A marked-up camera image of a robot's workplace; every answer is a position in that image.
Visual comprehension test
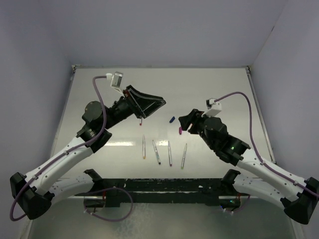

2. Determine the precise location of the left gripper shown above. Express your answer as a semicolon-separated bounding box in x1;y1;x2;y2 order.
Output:
102;85;165;129

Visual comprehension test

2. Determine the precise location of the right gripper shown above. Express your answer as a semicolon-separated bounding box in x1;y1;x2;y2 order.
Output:
178;109;216;150

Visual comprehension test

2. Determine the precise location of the yellow-ended white marker pen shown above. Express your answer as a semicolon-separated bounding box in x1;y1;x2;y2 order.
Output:
142;135;146;159

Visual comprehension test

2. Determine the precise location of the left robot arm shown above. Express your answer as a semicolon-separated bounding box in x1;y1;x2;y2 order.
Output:
9;85;166;221

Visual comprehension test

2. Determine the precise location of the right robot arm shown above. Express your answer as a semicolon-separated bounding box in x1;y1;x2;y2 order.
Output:
178;109;319;225

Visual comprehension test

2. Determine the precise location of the purple-ended white marker pen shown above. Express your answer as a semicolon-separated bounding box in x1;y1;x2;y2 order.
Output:
167;141;172;167

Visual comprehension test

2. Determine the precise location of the green-ended white marker pen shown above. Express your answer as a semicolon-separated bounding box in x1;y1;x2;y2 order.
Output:
181;143;187;169

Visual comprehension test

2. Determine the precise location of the blue-ended white marker pen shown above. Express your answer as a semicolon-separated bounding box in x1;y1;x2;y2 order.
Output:
152;140;161;165

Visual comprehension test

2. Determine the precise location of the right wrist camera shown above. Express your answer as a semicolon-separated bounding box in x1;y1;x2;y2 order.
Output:
202;98;222;118

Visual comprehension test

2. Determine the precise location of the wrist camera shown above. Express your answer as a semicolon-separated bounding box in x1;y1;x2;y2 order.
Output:
202;98;222;118
106;72;123;92

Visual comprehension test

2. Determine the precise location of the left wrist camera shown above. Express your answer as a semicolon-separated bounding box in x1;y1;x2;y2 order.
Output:
106;72;123;92

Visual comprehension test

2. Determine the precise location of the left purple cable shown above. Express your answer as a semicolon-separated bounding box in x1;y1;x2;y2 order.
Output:
9;74;113;222

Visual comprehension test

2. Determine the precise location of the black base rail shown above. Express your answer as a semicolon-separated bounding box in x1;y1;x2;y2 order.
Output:
78;169;242;210

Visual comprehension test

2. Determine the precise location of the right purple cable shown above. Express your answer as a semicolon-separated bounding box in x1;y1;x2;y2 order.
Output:
215;91;319;202

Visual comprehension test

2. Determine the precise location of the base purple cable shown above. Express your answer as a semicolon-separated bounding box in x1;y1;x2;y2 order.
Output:
83;187;133;221

